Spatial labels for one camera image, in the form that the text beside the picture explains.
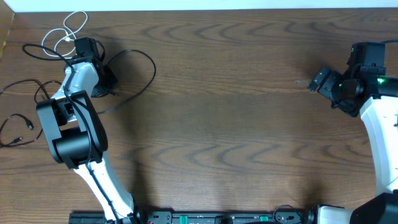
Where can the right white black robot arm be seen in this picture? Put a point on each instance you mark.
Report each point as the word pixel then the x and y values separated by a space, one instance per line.
pixel 366 91

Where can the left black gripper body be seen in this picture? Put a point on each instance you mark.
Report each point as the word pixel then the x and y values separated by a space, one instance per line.
pixel 108 83

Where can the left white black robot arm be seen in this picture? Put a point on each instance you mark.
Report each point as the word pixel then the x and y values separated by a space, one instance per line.
pixel 76 136

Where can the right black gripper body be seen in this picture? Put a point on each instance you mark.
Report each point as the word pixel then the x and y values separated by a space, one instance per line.
pixel 332 87

